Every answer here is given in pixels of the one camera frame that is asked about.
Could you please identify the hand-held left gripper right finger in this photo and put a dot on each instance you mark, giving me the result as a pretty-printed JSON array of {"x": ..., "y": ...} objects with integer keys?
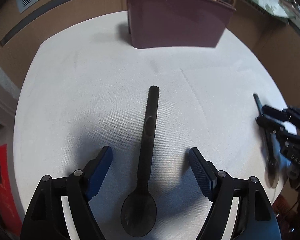
[{"x": 201, "y": 175}]

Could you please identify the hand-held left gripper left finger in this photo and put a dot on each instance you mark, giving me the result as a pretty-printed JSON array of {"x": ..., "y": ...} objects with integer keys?
[{"x": 100, "y": 172}]

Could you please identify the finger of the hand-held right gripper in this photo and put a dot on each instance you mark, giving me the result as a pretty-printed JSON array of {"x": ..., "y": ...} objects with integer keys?
[
  {"x": 272, "y": 123},
  {"x": 275, "y": 111}
]

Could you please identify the black translucent plastic spoon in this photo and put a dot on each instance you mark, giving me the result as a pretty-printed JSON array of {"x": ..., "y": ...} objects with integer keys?
[
  {"x": 272, "y": 177},
  {"x": 147, "y": 142}
]

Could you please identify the maroon plastic utensil container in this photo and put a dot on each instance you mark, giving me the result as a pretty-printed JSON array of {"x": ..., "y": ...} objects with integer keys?
[{"x": 177, "y": 20}]

